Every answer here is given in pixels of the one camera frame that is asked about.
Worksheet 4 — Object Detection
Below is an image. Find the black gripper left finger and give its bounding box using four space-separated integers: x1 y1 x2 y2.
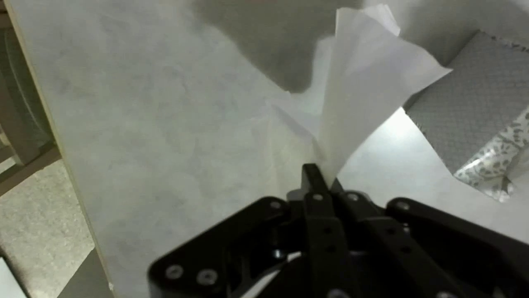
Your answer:
146 162 356 298

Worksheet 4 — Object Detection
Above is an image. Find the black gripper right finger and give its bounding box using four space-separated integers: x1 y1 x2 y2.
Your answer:
329 177 529 298

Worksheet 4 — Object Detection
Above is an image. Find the white tissue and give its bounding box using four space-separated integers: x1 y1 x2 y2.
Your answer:
263 3 455 190

